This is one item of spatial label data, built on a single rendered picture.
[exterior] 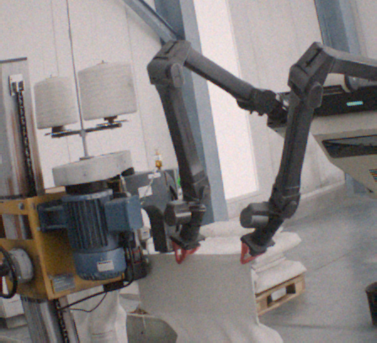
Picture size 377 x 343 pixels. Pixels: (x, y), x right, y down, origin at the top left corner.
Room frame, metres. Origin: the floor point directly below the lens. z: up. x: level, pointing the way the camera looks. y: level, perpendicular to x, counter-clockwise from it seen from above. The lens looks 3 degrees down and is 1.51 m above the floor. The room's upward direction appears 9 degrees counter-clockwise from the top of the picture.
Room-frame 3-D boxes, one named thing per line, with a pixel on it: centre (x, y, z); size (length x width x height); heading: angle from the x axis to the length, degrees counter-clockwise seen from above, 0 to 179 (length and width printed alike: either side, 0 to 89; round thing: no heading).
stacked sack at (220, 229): (6.16, -0.25, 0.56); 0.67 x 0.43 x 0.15; 47
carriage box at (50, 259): (2.48, 0.46, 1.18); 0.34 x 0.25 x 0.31; 137
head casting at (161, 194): (2.76, 0.25, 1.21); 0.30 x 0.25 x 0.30; 47
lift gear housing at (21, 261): (2.33, 0.57, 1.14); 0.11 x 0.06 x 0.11; 47
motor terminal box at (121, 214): (2.27, 0.20, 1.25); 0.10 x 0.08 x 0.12; 162
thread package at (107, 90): (2.41, 0.21, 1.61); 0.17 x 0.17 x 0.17
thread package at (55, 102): (2.59, 0.40, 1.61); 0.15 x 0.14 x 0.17; 47
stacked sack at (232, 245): (5.54, -0.01, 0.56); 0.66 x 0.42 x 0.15; 137
